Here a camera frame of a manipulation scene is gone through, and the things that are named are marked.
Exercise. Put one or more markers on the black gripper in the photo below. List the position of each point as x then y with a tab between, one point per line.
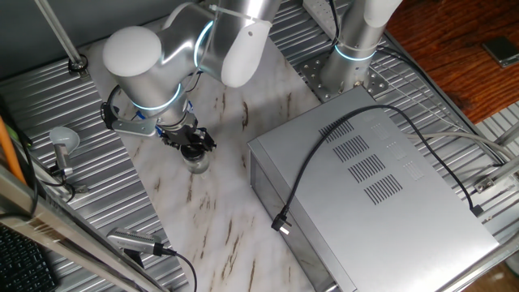
186	136

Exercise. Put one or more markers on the black jar lid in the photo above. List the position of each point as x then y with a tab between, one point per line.
192	154

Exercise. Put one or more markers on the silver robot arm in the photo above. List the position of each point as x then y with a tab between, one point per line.
150	81

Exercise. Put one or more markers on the clear glass jar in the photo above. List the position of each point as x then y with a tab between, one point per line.
198	167

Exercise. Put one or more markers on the white marble board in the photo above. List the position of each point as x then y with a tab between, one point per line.
211	227

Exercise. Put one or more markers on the metal pole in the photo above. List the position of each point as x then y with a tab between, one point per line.
61	34

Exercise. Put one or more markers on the orange rod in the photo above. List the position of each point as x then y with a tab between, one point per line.
8	150

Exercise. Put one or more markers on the white power strip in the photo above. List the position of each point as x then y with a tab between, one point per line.
320	12

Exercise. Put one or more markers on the silver metal box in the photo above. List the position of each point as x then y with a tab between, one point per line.
385	211

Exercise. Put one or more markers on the black keyboard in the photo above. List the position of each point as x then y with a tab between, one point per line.
20	267

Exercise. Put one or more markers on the dark flat device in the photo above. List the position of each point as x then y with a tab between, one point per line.
503	50

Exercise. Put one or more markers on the wrist camera with metal bracket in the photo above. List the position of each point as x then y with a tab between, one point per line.
134	127

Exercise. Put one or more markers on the silver depth camera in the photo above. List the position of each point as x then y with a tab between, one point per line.
129	240

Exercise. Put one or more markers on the small metal angle bracket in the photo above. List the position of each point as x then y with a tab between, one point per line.
81	189

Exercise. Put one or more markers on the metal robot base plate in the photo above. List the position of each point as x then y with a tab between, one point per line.
312	77

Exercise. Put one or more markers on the aluminium frame bar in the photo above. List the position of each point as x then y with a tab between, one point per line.
40	219

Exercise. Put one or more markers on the aluminium rail bracket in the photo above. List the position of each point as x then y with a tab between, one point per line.
486	184

